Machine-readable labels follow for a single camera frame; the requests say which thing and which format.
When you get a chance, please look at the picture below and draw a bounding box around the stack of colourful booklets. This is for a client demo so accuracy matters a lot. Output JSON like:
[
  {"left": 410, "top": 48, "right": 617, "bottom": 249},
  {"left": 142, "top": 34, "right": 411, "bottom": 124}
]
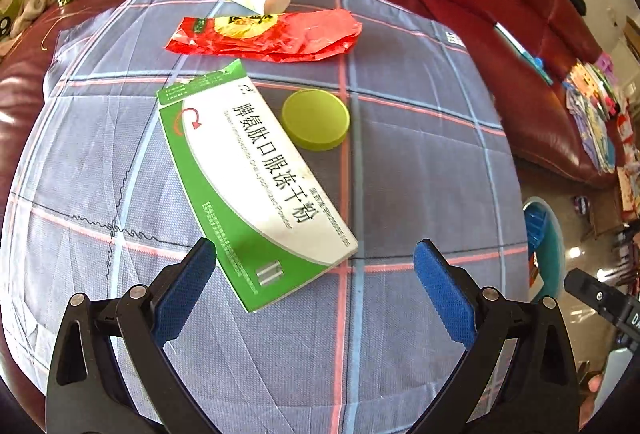
[{"left": 567, "top": 57, "right": 621, "bottom": 115}]

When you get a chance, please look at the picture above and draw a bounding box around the green and white medicine box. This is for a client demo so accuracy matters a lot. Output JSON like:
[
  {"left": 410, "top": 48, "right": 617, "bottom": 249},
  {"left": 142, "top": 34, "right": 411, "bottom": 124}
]
[{"left": 156, "top": 59, "right": 360, "bottom": 314}]

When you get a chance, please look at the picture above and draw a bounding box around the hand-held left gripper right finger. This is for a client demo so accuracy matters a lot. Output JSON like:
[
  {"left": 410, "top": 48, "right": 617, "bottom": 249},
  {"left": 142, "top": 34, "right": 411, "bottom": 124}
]
[{"left": 410, "top": 238, "right": 583, "bottom": 434}]

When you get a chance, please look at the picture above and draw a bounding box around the cardboard box with papers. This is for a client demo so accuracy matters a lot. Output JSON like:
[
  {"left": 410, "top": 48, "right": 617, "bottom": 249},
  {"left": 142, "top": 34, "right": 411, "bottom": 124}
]
[{"left": 587, "top": 164, "right": 640, "bottom": 240}]

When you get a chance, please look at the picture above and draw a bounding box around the red crinkled snack wrapper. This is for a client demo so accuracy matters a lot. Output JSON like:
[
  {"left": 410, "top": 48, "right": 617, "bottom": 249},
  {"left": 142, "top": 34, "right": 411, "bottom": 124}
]
[{"left": 165, "top": 8, "right": 363, "bottom": 64}]

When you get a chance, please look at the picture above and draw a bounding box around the small blue toy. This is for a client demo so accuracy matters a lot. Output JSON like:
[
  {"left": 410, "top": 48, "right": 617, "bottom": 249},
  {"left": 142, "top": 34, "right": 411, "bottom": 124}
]
[{"left": 532, "top": 57, "right": 554, "bottom": 86}]

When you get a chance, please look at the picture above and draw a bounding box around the grey plaid cloth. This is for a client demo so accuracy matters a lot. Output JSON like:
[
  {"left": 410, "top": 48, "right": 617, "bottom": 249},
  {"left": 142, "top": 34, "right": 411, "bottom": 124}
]
[{"left": 0, "top": 0, "right": 531, "bottom": 434}]

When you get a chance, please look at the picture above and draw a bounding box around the yellow-green round lid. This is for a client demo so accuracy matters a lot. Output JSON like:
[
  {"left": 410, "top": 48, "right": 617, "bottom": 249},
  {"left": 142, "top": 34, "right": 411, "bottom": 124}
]
[{"left": 281, "top": 90, "right": 351, "bottom": 151}]

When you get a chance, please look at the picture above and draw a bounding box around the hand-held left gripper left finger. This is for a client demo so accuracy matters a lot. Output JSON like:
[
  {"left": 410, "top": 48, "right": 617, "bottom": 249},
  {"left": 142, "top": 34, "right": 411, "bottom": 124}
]
[{"left": 45, "top": 237, "right": 218, "bottom": 434}]

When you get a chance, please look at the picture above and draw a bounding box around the pile of folded cloths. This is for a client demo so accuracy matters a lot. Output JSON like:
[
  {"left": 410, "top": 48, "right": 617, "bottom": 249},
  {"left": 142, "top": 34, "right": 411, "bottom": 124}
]
[{"left": 570, "top": 94, "right": 618, "bottom": 175}]

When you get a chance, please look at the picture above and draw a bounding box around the teal round trash bin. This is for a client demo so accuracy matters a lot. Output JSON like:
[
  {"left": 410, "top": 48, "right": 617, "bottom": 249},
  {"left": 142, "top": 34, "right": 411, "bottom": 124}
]
[{"left": 522, "top": 197, "right": 568, "bottom": 302}]

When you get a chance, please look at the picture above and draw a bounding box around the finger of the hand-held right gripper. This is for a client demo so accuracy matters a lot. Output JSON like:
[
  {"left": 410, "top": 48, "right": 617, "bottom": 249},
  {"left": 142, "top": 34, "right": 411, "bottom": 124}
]
[{"left": 564, "top": 268, "right": 626, "bottom": 322}]

